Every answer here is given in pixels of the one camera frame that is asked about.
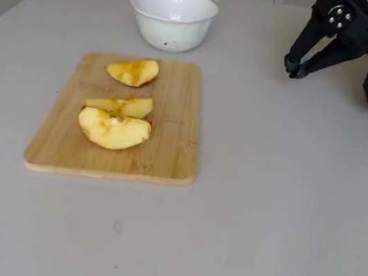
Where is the wooden cutting board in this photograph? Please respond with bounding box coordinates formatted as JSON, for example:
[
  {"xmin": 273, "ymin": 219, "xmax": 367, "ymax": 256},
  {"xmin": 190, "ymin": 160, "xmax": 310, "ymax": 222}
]
[{"xmin": 21, "ymin": 39, "xmax": 214, "ymax": 196}]

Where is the apple slice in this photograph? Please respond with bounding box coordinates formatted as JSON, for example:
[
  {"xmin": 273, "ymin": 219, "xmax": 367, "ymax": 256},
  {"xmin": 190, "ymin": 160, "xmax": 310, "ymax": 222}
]
[
  {"xmin": 84, "ymin": 88, "xmax": 155, "ymax": 122},
  {"xmin": 74, "ymin": 105, "xmax": 155, "ymax": 156},
  {"xmin": 102, "ymin": 53, "xmax": 161, "ymax": 91}
]

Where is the white ceramic bowl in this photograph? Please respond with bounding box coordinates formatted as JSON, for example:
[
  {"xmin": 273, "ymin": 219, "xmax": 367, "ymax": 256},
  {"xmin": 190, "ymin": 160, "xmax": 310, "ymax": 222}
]
[{"xmin": 122, "ymin": 0, "xmax": 221, "ymax": 59}]

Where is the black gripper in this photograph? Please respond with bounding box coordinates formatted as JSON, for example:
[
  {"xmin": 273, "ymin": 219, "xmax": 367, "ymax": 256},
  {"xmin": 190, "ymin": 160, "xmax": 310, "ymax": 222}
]
[{"xmin": 281, "ymin": 0, "xmax": 368, "ymax": 91}]

